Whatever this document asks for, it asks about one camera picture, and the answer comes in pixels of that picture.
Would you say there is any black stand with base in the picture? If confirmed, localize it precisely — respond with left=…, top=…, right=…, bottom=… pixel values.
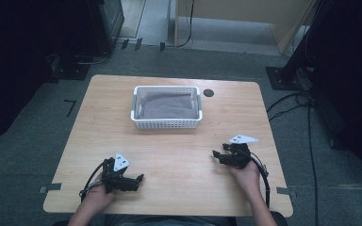
left=265, top=0, right=331, bottom=92

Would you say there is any dark curtain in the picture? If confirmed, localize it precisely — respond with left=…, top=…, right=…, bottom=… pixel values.
left=0, top=0, right=91, bottom=149
left=307, top=0, right=362, bottom=191

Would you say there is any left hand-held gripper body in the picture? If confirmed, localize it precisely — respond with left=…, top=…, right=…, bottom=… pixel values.
left=100, top=153, right=137, bottom=193

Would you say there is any grey tape strip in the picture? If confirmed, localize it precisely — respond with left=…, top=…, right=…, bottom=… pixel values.
left=275, top=186, right=298, bottom=199
left=39, top=183, right=63, bottom=194

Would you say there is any hand-held gripper black cable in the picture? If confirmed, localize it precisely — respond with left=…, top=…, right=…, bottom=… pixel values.
left=248, top=151, right=272, bottom=210
left=79, top=159, right=108, bottom=202

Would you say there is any left hand-held gripper black cable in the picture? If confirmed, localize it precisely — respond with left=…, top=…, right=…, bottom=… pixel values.
left=79, top=159, right=108, bottom=202

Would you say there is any black angled floor tape mark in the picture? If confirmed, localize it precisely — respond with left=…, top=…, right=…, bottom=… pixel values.
left=63, top=99, right=77, bottom=118

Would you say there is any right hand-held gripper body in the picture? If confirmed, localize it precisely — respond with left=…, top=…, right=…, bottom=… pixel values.
left=220, top=134, right=259, bottom=170

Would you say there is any black cabinet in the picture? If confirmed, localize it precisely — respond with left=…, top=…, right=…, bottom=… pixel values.
left=87, top=0, right=125, bottom=55

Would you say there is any person's left hand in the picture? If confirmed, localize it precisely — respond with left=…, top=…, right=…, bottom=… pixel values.
left=81, top=174, right=118, bottom=211

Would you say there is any light wooden furniture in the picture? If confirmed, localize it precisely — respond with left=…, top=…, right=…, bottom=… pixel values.
left=173, top=0, right=316, bottom=57

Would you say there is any hanging black cable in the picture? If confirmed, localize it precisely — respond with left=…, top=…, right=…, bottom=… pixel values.
left=165, top=0, right=196, bottom=49

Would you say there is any grey cloth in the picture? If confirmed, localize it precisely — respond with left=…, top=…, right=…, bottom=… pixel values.
left=137, top=90, right=200, bottom=121

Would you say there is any black stand base plate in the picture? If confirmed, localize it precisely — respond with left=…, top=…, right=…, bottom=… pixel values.
left=47, top=52, right=94, bottom=83

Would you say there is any white plastic basket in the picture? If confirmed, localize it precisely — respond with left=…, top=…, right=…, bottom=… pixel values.
left=130, top=85, right=204, bottom=130

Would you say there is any person's right hand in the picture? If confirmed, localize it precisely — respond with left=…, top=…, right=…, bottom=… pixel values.
left=231, top=159, right=262, bottom=196

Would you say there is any right hand-held gripper black cable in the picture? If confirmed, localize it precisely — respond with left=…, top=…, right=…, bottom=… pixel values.
left=248, top=151, right=272, bottom=210

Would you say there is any black floor cable bundle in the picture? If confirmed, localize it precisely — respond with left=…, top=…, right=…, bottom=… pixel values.
left=266, top=89, right=316, bottom=122

